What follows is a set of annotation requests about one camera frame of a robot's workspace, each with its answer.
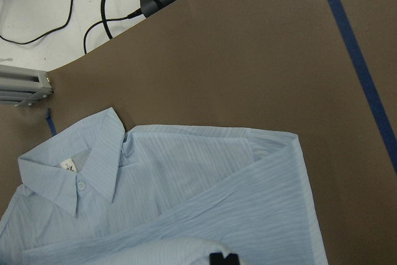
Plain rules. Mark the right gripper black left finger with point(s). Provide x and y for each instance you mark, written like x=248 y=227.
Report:
x=216 y=259

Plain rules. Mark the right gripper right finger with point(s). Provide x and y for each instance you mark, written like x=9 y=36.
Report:
x=232 y=259

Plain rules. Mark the light blue button shirt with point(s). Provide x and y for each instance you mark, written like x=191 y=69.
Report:
x=95 y=189

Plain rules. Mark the aluminium frame post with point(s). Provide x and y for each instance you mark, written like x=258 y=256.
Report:
x=24 y=87

